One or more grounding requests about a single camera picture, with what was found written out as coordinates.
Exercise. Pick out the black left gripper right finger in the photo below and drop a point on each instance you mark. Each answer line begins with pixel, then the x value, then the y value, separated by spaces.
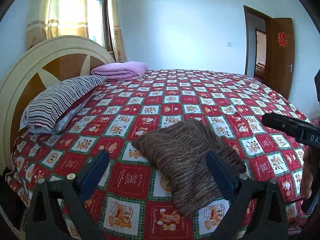
pixel 269 219

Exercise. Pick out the dark brown door frame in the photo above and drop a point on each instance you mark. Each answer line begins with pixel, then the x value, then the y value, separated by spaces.
pixel 257 39

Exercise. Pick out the red checkered cartoon bedspread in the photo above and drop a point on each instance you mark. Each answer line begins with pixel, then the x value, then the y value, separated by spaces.
pixel 133 198

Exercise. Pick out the red paper door decoration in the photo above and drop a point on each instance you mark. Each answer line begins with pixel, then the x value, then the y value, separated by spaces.
pixel 281 39

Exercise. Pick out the window with frame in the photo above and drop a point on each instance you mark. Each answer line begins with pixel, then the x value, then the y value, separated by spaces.
pixel 95 21

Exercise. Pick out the brown wooden door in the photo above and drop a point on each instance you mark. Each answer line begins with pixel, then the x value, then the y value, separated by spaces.
pixel 277 74

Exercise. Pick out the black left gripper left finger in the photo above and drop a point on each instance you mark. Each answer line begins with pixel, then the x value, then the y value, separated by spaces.
pixel 45 219

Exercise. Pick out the cream and brown headboard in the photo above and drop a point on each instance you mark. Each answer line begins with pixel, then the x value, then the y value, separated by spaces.
pixel 42 66

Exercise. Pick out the person's right hand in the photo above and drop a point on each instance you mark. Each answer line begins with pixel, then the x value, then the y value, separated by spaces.
pixel 308 173

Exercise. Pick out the yellow patterned curtain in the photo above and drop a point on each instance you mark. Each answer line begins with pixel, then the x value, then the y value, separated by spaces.
pixel 54 18

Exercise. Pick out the striped pillow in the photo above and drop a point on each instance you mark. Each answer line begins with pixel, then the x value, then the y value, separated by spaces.
pixel 46 108

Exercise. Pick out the folded purple blanket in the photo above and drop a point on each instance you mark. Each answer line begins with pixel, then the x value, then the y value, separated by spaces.
pixel 121 71

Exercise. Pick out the brown knitted sweater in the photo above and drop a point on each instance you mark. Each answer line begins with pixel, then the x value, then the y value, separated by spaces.
pixel 179 152

